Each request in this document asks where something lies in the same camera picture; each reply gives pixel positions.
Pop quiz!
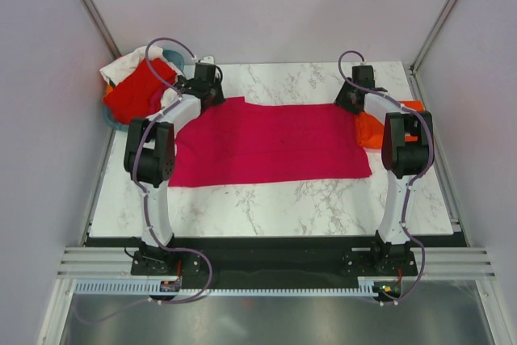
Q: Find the magenta t shirt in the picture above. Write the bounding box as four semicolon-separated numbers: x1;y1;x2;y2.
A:
169;97;372;188

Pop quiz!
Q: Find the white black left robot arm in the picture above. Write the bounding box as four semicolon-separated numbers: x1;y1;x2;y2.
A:
124;61;225;277

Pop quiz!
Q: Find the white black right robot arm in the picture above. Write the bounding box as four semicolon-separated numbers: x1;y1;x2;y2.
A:
334;65;434;276

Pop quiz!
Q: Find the folded orange t shirt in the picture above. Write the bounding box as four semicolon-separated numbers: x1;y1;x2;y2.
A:
355;100;425;150

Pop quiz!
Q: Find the teal laundry basket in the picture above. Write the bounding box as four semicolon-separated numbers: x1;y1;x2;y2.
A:
100;47;174;131

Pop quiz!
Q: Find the red t shirt in basket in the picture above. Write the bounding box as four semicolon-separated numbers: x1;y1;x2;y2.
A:
103;61;167;124

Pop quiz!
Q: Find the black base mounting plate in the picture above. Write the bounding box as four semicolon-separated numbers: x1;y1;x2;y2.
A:
86;233;467;288

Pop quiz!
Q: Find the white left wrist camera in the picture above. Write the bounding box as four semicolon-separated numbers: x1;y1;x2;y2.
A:
196;56;215;65

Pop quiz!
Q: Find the left aluminium corner post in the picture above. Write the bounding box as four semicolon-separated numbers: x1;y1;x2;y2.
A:
80;0;120;58

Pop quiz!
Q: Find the aluminium corner post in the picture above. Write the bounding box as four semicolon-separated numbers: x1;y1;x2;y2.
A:
80;0;120;58
409;0;460;75

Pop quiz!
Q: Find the right aluminium corner post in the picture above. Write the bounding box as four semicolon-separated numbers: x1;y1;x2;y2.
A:
409;0;460;75

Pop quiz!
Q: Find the white slotted cable duct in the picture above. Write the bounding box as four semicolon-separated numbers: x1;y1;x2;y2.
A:
74;279;401;297

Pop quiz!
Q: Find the aluminium frame rail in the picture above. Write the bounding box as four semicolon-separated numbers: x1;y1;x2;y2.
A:
57;247;494;280

